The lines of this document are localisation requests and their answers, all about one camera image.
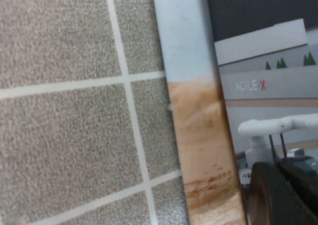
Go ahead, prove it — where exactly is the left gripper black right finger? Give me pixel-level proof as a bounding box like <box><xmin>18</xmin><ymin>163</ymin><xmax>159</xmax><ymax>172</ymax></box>
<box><xmin>279</xmin><ymin>162</ymin><xmax>318</xmax><ymax>215</ymax></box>

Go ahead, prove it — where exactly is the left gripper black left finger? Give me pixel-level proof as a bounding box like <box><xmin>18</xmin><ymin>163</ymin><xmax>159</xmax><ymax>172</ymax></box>
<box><xmin>247</xmin><ymin>161</ymin><xmax>318</xmax><ymax>225</ymax></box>

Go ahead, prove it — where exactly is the robot classroom cover brochure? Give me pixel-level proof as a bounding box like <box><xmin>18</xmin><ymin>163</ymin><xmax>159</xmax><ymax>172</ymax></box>
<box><xmin>203</xmin><ymin>0</ymin><xmax>318</xmax><ymax>225</ymax></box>

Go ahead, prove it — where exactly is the grey checked tablecloth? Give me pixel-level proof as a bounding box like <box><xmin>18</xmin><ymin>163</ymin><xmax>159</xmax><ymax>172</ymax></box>
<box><xmin>0</xmin><ymin>0</ymin><xmax>192</xmax><ymax>225</ymax></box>

